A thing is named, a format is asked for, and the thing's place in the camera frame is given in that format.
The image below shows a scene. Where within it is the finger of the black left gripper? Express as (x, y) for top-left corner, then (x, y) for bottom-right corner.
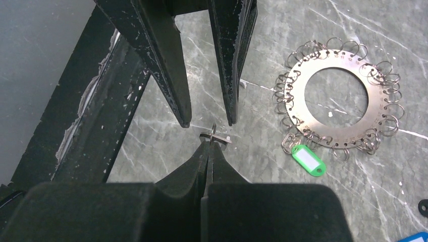
(207, 0), (258, 126)
(95, 0), (192, 128)

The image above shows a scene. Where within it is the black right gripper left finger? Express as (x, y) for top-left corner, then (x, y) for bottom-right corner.
(1, 141), (210, 241)

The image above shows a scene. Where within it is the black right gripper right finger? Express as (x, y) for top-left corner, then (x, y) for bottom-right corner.
(200, 143), (353, 241)

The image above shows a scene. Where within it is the small metal keyring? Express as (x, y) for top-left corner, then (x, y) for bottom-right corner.
(210, 123), (217, 136)

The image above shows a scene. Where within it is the green key tag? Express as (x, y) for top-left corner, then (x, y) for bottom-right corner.
(291, 145), (326, 177)

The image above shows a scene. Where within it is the metal disc with keyrings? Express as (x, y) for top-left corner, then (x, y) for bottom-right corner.
(274, 37), (405, 160)

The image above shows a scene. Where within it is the blue key tag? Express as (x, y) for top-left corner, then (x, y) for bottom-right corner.
(398, 232), (428, 242)

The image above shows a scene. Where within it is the black key tag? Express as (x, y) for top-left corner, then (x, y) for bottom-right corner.
(418, 199), (428, 218)

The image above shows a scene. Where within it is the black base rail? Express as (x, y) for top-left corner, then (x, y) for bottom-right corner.
(1, 7), (150, 229)

